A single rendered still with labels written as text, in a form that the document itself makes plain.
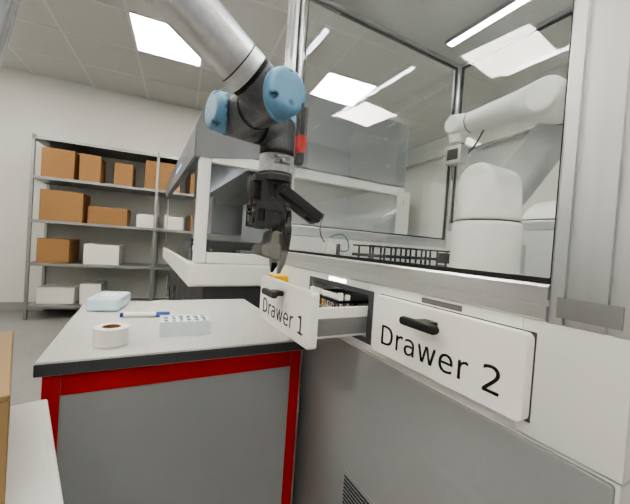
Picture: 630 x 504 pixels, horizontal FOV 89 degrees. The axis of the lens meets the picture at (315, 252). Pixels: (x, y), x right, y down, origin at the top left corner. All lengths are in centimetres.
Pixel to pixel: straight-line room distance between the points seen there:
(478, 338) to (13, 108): 529
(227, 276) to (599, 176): 134
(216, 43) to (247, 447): 88
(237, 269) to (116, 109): 392
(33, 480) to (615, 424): 60
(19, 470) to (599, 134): 72
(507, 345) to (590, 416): 10
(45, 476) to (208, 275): 112
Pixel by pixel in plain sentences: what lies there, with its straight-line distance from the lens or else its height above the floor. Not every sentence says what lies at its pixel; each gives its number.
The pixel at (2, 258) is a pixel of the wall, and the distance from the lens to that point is 524.
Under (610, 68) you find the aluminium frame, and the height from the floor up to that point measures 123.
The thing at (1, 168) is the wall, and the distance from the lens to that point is 528.
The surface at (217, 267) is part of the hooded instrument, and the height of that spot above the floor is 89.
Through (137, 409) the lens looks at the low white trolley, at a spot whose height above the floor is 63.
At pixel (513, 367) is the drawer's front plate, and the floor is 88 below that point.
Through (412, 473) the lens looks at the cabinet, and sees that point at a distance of 70.
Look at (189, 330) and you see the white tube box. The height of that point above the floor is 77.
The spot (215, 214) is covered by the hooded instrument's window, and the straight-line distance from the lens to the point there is 153.
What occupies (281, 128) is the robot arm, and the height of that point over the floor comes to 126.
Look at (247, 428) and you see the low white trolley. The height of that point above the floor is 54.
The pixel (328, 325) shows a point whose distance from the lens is 66.
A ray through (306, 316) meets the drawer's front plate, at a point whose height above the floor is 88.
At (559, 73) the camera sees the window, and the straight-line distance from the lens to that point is 56.
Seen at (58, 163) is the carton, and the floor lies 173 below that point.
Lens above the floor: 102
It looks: 1 degrees down
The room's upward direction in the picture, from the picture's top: 4 degrees clockwise
